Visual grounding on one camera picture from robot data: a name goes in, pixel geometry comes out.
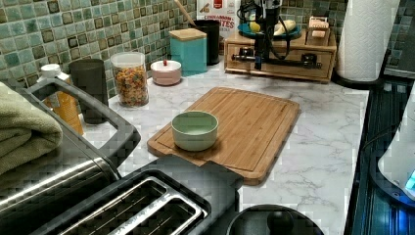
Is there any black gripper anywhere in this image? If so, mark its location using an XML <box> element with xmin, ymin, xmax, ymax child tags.
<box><xmin>239</xmin><ymin>0</ymin><xmax>283</xmax><ymax>70</ymax></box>

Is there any black drawer handle bar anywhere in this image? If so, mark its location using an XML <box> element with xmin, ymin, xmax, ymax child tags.
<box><xmin>231</xmin><ymin>47</ymin><xmax>322</xmax><ymax>71</ymax></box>

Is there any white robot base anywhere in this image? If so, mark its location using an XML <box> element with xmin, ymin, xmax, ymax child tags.
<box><xmin>372</xmin><ymin>88</ymin><xmax>415</xmax><ymax>208</ymax></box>

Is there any wooden drawer box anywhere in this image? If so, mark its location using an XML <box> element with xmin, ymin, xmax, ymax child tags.
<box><xmin>224</xmin><ymin>29</ymin><xmax>337</xmax><ymax>83</ymax></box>

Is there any yellow lemon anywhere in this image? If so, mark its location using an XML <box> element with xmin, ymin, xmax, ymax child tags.
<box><xmin>250</xmin><ymin>22</ymin><xmax>260</xmax><ymax>33</ymax></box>

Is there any banana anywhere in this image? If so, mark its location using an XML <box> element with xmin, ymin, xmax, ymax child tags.
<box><xmin>274</xmin><ymin>20</ymin><xmax>297</xmax><ymax>36</ymax></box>

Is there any teal plate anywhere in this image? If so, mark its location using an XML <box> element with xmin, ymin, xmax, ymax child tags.
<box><xmin>238</xmin><ymin>23</ymin><xmax>301</xmax><ymax>40</ymax></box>

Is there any cinnamon cereal box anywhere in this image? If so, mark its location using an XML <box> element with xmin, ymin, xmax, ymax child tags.
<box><xmin>196</xmin><ymin>0</ymin><xmax>241</xmax><ymax>38</ymax></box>

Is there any black utensil cup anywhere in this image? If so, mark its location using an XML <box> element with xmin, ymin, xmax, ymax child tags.
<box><xmin>195</xmin><ymin>20</ymin><xmax>219</xmax><ymax>66</ymax></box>

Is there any small wooden crate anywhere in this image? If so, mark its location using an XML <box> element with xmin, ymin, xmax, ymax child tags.
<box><xmin>305</xmin><ymin>16</ymin><xmax>330</xmax><ymax>46</ymax></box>

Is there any teal canister with wooden lid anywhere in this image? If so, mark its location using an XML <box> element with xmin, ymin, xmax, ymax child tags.
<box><xmin>169</xmin><ymin>28</ymin><xmax>207</xmax><ymax>76</ymax></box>

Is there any wooden spoon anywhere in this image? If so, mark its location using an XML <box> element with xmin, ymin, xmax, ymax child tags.
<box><xmin>174</xmin><ymin>0</ymin><xmax>197</xmax><ymax>27</ymax></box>

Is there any black paper towel holder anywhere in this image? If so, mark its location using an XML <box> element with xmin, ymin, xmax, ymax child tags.
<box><xmin>331</xmin><ymin>49</ymin><xmax>392</xmax><ymax>90</ymax></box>

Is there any pink lidded sugar bowl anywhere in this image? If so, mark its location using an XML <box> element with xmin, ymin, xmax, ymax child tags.
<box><xmin>151</xmin><ymin>60</ymin><xmax>181</xmax><ymax>86</ymax></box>

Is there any white paper towel roll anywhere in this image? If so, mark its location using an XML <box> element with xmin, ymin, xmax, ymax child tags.
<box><xmin>336</xmin><ymin>0</ymin><xmax>400</xmax><ymax>81</ymax></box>

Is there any pale green ceramic bowl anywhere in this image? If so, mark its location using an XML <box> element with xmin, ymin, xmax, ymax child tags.
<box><xmin>171</xmin><ymin>111</ymin><xmax>219</xmax><ymax>152</ymax></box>

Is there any glass jar of cereal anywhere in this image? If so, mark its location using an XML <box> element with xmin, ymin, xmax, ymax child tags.
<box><xmin>111</xmin><ymin>52</ymin><xmax>149</xmax><ymax>107</ymax></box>

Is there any black and steel toaster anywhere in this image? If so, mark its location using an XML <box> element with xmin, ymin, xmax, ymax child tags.
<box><xmin>29</xmin><ymin>155</ymin><xmax>243</xmax><ymax>235</ymax></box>

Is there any dark grey cylinder canister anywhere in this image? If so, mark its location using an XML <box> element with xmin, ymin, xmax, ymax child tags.
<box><xmin>69</xmin><ymin>59</ymin><xmax>108</xmax><ymax>124</ymax></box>

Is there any black pan lid with knob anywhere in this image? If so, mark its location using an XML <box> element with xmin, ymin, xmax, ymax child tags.
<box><xmin>226</xmin><ymin>205</ymin><xmax>324</xmax><ymax>235</ymax></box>

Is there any orange bottle with white cap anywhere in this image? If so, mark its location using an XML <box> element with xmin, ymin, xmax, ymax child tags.
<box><xmin>37</xmin><ymin>64</ymin><xmax>83</xmax><ymax>135</ymax></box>

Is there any folded green towel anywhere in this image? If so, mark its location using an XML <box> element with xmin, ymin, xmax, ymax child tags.
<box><xmin>0</xmin><ymin>82</ymin><xmax>63</xmax><ymax>173</ymax></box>

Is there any steel appliance with grey handle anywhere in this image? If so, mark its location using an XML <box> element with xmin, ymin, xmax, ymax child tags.
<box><xmin>1</xmin><ymin>78</ymin><xmax>141</xmax><ymax>235</ymax></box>

